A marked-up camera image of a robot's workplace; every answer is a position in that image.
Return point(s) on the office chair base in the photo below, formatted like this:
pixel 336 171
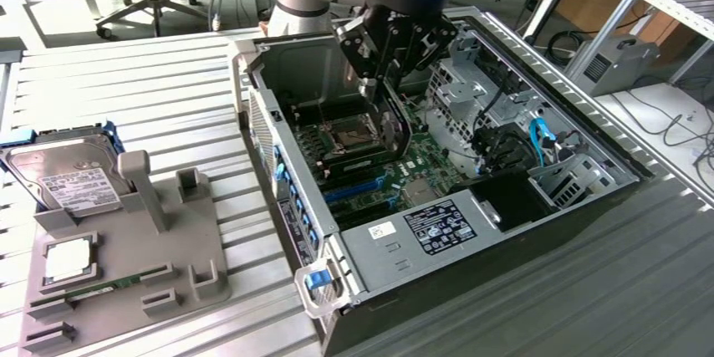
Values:
pixel 147 8

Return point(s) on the CPU socket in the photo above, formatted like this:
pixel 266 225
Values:
pixel 347 137

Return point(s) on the green RAM stick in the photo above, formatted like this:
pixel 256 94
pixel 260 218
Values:
pixel 105 288

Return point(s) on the blue case latch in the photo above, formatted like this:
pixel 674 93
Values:
pixel 315 281

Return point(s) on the black installed RAM stick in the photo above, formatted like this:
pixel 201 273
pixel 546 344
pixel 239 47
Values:
pixel 356 164

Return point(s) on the blue expansion slot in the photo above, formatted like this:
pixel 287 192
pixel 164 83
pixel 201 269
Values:
pixel 351 192

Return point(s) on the grey control box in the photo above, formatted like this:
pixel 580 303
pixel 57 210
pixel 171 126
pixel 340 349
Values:
pixel 614 64

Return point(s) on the grey parts rack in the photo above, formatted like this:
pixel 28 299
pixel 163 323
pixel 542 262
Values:
pixel 167 248

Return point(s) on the open grey PC case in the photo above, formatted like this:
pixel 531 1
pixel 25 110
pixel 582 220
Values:
pixel 558 273

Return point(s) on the metal disk bay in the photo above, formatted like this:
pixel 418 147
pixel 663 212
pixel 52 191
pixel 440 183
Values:
pixel 574 181

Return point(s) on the green motherboard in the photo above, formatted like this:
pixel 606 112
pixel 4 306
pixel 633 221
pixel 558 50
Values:
pixel 423 164

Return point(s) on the hard disk in blue carrier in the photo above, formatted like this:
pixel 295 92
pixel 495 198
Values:
pixel 61 173

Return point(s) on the grey power supply unit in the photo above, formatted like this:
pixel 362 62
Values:
pixel 423 231

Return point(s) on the black stand pole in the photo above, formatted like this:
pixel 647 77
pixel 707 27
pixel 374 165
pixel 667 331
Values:
pixel 552 1

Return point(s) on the silver CPU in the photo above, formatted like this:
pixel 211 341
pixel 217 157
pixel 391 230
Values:
pixel 68 258

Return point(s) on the aluminium frame shelf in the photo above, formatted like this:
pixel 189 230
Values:
pixel 669 10

